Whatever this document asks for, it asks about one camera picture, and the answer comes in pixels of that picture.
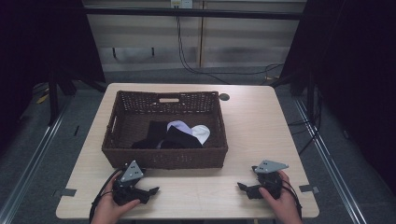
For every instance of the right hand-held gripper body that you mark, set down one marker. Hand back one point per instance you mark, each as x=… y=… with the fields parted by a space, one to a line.
x=270 y=177

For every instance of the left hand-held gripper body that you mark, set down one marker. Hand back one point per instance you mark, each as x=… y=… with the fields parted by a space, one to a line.
x=132 y=172

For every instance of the person's right hand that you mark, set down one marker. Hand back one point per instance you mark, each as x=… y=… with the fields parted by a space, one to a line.
x=284 y=206

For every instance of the person's left hand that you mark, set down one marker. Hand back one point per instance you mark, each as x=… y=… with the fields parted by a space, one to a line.
x=109 y=207

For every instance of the brown wicker basket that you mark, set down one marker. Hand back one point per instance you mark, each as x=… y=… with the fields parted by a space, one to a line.
x=134 y=157

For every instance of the grey tape piece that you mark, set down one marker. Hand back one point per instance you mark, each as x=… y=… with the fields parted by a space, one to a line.
x=68 y=192
x=308 y=188

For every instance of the long black sock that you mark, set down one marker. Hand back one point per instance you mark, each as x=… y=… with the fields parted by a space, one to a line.
x=152 y=133

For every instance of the folded black sock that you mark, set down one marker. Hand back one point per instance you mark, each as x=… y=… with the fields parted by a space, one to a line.
x=182 y=140

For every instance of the lavender sock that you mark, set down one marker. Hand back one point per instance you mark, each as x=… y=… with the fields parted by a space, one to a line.
x=180 y=126

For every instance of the white sock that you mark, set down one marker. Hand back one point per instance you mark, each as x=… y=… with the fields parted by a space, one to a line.
x=201 y=133

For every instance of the black metal stand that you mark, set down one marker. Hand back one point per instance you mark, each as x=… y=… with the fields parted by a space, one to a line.
x=309 y=93
x=53 y=99

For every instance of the black curtain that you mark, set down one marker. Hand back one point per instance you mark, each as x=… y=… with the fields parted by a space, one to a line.
x=351 y=62
x=43 y=40

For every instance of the black horizontal metal bar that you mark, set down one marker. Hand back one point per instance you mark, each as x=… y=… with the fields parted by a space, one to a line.
x=186 y=13

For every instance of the white wall socket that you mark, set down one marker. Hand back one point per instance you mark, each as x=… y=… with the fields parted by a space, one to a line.
x=181 y=3

